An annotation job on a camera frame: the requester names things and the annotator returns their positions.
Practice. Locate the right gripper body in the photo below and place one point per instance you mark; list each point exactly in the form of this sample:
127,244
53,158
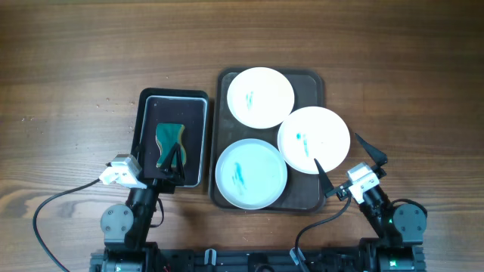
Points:
341,192

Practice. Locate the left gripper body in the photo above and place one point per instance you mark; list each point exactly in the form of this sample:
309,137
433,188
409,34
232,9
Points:
167,185

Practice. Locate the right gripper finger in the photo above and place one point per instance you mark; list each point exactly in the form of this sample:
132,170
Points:
325,183
379,157

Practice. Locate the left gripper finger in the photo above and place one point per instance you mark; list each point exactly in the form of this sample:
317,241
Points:
169,164
179,164

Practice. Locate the green yellow sponge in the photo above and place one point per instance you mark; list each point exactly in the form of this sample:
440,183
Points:
168,134

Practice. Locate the white plate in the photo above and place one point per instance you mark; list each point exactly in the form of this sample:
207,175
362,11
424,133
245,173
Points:
311,136
260,97

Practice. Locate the pale blue plate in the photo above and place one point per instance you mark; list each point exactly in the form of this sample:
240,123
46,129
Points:
251,174

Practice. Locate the white plate top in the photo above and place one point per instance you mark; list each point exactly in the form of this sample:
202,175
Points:
260,97

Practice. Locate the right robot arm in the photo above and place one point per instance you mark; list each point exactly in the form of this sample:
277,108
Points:
399,223

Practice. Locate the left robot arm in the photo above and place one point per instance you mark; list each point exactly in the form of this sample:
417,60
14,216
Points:
126,226

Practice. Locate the dark brown serving tray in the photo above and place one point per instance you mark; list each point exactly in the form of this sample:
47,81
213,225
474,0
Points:
302,194

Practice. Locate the black sponge tray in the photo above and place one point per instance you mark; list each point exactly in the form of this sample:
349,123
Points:
185,107

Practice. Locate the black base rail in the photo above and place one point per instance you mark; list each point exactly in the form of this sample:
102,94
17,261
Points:
329,259

